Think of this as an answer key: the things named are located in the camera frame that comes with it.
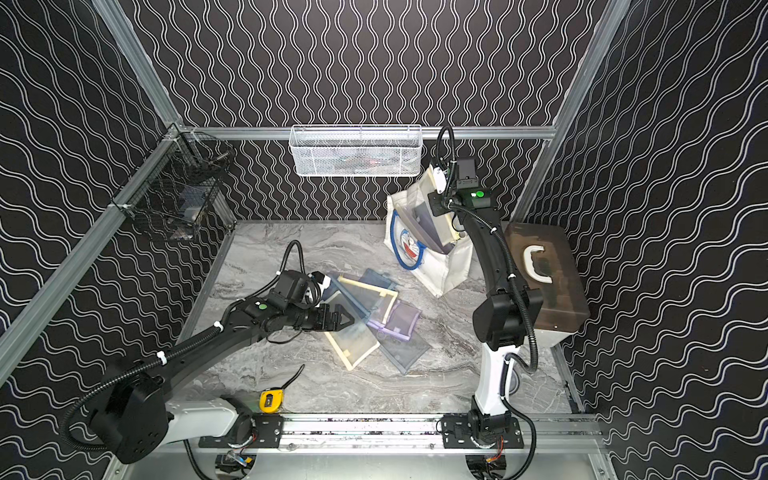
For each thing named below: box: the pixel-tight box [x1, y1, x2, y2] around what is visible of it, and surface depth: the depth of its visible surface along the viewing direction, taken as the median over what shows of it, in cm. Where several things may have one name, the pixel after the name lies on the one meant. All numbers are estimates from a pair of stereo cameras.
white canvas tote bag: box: [384, 165, 473, 298], surface depth 99 cm
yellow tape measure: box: [259, 364, 305, 414], surface depth 80 cm
